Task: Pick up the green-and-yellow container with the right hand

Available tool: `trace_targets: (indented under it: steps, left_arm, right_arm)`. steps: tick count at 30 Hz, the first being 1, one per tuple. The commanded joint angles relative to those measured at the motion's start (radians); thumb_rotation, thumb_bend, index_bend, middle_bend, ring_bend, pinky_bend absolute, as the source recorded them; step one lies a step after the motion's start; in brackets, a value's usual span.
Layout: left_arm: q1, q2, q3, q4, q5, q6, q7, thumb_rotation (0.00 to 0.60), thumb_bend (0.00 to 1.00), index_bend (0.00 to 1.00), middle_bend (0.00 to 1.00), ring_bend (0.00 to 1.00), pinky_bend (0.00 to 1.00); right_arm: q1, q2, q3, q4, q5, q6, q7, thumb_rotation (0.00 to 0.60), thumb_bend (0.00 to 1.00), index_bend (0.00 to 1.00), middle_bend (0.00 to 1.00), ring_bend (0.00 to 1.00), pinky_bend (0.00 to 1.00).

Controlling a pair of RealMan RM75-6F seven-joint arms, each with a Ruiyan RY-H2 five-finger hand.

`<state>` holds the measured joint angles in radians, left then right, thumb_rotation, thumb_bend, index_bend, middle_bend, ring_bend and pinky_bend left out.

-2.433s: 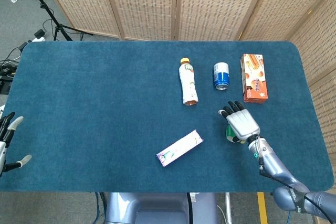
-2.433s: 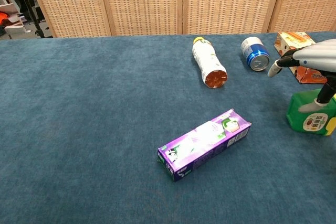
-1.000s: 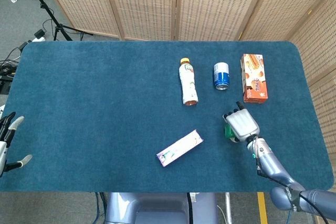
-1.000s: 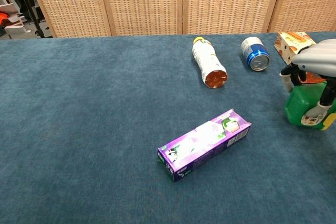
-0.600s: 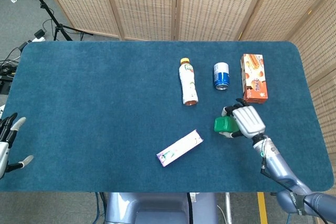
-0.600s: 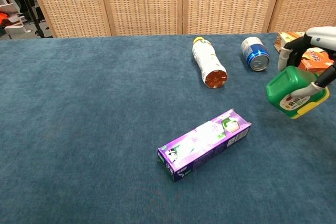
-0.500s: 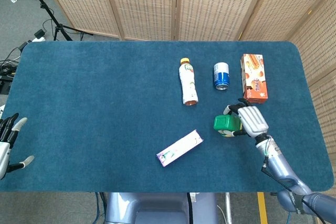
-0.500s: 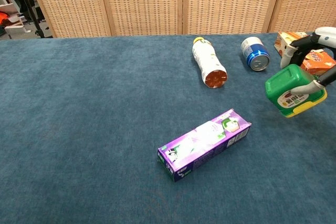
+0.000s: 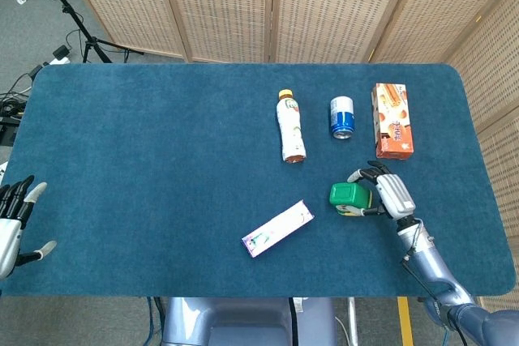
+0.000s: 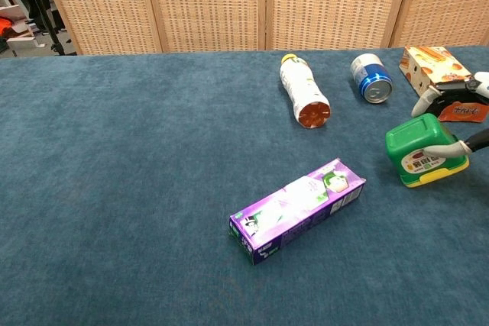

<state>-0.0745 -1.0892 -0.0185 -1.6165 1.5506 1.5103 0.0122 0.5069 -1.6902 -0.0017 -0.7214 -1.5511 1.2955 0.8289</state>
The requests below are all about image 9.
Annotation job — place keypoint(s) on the silver table leg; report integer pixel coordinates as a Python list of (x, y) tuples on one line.
[(353, 321)]

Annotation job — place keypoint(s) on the orange snack box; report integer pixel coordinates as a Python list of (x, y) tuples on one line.
[(393, 119)]

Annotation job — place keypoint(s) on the black device box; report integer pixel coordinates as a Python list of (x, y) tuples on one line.
[(8, 131)]

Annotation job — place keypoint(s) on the green jar yellow lid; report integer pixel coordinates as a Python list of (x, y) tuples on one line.
[(348, 196)]

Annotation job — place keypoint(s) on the long purple white box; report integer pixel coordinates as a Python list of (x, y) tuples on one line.
[(277, 228)]

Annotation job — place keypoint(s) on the blue table cloth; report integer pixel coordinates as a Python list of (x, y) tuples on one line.
[(162, 139)]

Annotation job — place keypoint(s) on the blue grey robot torso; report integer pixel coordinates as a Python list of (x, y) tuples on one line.
[(243, 317)]

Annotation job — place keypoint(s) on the black power adapter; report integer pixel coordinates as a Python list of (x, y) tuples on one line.
[(61, 52)]

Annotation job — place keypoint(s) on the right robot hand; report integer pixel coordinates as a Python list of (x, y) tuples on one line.
[(395, 196)]

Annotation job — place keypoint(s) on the blue white soda can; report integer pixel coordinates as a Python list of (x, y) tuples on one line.
[(341, 117)]

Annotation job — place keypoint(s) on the white bottle yellow cap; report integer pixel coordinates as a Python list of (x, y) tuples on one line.
[(291, 127)]

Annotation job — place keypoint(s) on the white power strip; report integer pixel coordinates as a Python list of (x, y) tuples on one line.
[(58, 61)]

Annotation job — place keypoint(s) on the black tripod stand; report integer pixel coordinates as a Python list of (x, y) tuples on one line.
[(78, 24)]

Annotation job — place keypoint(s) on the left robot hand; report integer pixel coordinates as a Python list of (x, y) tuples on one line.
[(8, 240)]

